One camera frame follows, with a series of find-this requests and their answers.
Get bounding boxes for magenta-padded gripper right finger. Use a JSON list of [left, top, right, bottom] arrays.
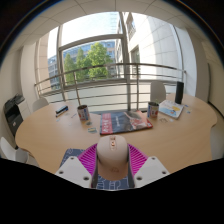
[[126, 143, 170, 189]]

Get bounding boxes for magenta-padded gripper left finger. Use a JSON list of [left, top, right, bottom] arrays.
[[54, 143, 100, 189]]

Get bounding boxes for beige computer mouse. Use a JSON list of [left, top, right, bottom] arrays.
[[96, 134, 130, 182]]

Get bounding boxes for blue patterned mouse pad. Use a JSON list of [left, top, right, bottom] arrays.
[[59, 148, 134, 191]]

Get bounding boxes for red and blue magazine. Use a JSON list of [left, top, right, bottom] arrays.
[[99, 110, 154, 136]]

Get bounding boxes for printed mug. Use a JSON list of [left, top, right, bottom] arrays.
[[76, 104, 91, 122], [146, 101, 160, 119]]

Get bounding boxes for white illustrated booklet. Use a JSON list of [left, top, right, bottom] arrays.
[[158, 99, 185, 120]]

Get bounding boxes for white chair with wooden legs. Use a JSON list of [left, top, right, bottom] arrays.
[[0, 136, 30, 164]]

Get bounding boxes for black cylindrical speaker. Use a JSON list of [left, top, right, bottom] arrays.
[[175, 80, 185, 105]]

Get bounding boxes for black office printer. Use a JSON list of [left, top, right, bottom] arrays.
[[3, 93, 26, 138]]

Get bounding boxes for metal balcony railing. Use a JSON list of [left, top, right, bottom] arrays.
[[34, 62, 188, 111]]

